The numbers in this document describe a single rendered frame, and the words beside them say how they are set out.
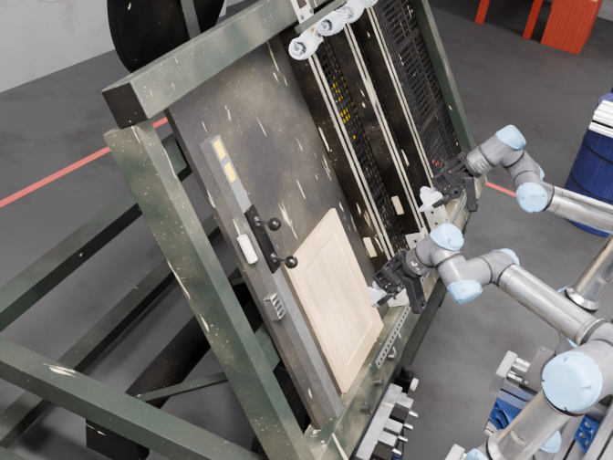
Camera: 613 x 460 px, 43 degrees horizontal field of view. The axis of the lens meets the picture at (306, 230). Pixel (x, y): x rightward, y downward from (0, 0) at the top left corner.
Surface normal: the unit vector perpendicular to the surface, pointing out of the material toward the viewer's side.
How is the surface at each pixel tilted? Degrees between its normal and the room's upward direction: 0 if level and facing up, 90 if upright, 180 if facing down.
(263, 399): 90
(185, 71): 57
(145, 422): 0
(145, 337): 0
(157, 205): 90
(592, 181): 90
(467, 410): 0
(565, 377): 83
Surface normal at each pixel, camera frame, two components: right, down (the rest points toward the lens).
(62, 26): 0.85, 0.40
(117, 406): 0.14, -0.81
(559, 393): -0.78, 0.14
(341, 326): 0.84, -0.16
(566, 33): -0.47, 0.45
